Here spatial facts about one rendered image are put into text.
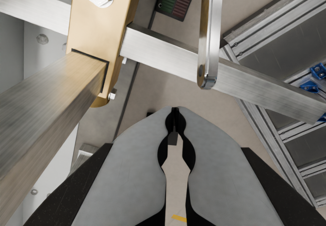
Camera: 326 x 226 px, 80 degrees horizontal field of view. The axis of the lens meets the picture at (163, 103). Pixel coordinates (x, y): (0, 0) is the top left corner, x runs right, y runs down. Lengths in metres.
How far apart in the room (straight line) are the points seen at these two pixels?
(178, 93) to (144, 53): 0.95
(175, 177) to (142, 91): 0.76
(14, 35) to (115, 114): 0.24
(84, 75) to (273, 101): 0.20
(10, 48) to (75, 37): 0.29
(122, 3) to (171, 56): 0.07
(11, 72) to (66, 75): 0.35
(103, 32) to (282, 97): 0.20
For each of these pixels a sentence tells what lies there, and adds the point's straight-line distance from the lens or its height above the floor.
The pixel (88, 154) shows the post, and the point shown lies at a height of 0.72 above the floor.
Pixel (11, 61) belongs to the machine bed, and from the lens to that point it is 0.50.
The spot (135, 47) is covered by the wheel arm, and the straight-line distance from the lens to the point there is 0.21.
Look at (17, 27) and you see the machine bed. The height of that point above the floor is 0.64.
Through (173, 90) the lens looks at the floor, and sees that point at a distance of 1.14.
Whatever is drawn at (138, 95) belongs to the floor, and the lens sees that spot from 1.17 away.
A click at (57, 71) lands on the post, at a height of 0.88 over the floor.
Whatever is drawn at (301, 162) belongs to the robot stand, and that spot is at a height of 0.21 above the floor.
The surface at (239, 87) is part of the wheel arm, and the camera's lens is 0.23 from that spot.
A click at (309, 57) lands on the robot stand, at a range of 1.02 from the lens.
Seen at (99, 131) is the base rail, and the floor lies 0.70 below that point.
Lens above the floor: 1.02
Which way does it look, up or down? 60 degrees down
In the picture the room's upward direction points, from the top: 175 degrees counter-clockwise
